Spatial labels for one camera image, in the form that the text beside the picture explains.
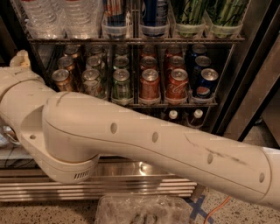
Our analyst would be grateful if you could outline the gold soda can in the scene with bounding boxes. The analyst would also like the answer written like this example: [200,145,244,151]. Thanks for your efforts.
[57,56,78,73]
[51,68,76,92]

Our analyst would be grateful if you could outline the green striped can left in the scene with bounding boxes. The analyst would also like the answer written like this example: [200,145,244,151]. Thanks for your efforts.
[171,0,208,38]

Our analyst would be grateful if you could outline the white-cap bottle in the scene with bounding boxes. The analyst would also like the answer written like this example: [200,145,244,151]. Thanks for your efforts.
[187,109,203,128]
[169,110,179,122]

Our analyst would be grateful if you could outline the orange soda can middle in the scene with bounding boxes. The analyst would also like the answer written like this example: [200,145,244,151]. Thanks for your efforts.
[140,56,158,71]

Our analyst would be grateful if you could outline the red cola can middle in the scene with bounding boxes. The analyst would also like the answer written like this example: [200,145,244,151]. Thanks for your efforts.
[167,56,185,70]

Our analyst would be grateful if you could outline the clear water bottle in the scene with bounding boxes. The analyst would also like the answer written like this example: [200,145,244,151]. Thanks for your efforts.
[20,0,64,39]
[61,0,103,39]

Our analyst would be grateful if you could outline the green soda can middle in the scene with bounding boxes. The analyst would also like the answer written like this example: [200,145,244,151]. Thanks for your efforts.
[113,56,130,70]

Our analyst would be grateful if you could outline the blue energy drink can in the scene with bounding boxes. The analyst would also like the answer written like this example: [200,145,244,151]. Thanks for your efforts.
[141,0,169,37]

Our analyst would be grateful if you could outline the blue pepsi can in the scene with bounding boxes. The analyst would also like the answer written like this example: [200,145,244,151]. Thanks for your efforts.
[194,68,219,99]
[192,56,211,75]

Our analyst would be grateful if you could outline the red coca-cola can front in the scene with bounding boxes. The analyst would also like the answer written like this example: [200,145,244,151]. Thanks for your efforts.
[166,68,188,100]

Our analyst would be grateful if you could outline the gold soda can front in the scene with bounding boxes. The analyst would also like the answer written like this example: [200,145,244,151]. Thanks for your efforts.
[51,68,76,92]

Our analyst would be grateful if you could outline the gold soda can middle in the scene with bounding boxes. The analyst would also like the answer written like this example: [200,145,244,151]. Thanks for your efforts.
[57,56,78,73]

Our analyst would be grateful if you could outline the blue pepsi can middle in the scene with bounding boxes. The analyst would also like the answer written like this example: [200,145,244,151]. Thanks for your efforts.
[192,56,211,75]

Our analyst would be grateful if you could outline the white-cap bottle left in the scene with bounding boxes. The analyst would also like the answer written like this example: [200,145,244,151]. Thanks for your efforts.
[169,110,179,122]

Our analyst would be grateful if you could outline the white green can middle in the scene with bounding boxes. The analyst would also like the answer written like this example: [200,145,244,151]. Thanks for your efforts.
[86,55,105,71]

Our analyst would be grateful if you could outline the orange soda can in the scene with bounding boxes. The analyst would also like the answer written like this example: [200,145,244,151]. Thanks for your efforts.
[139,69,160,100]
[140,56,158,71]

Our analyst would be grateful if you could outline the orange soda can front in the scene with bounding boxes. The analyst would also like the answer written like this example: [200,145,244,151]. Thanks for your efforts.
[139,69,160,100]

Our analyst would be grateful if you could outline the stainless steel glass-door fridge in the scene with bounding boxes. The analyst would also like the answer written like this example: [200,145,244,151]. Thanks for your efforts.
[0,0,280,203]

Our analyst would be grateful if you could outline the orange power cable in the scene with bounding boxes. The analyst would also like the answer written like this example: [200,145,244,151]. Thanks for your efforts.
[203,195,232,224]

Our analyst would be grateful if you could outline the blue pepsi can front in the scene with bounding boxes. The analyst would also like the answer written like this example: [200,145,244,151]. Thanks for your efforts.
[194,68,219,99]

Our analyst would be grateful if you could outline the clear plastic bin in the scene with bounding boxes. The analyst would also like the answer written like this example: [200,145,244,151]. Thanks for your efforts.
[94,195,190,224]

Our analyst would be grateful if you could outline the white green soda can front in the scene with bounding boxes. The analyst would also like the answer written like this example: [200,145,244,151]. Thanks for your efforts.
[82,69,105,98]

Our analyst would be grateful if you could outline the green striped can right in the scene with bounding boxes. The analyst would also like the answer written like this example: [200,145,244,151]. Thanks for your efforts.
[206,0,249,38]

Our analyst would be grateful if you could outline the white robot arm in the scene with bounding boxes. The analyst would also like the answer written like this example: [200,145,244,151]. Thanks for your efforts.
[0,66,280,210]

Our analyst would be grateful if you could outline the red bull energy can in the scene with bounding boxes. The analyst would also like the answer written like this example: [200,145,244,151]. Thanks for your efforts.
[103,0,126,39]

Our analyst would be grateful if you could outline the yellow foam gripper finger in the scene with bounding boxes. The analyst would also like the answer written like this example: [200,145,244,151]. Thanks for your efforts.
[10,50,31,69]

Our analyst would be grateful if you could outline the green striped can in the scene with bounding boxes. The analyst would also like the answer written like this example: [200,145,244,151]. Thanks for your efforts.
[206,0,249,38]
[171,0,208,38]

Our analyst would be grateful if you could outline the white-cap bottle right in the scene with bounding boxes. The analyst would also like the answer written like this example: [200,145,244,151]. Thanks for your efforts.
[187,109,203,128]

